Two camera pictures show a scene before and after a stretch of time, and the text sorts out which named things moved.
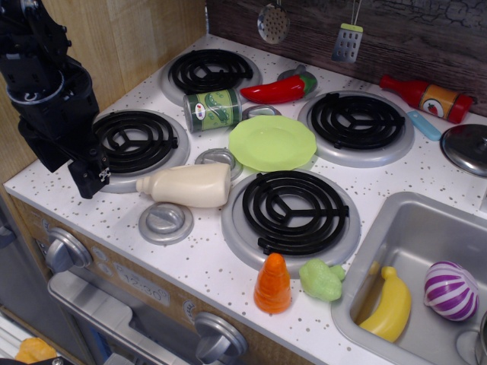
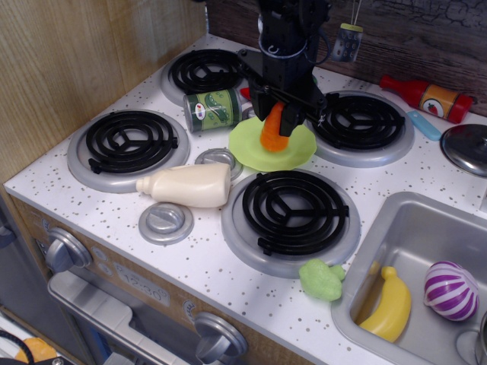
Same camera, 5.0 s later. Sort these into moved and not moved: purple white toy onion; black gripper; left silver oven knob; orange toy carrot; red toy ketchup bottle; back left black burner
Moved: orange toy carrot; black gripper
Not moved: back left black burner; left silver oven knob; purple white toy onion; red toy ketchup bottle
